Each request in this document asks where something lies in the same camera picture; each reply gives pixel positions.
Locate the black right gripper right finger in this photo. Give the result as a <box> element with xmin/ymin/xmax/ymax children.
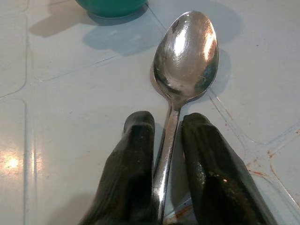
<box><xmin>180</xmin><ymin>112</ymin><xmax>279</xmax><ymax>225</ymax></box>

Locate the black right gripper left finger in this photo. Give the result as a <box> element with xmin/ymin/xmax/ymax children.
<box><xmin>79</xmin><ymin>111</ymin><xmax>160</xmax><ymax>225</ymax></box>

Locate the silver metal spoon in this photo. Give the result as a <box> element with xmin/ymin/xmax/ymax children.
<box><xmin>152</xmin><ymin>10</ymin><xmax>220</xmax><ymax>225</ymax></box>

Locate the green plastic bowl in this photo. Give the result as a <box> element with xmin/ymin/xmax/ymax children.
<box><xmin>75</xmin><ymin>0</ymin><xmax>149</xmax><ymax>18</ymax></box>

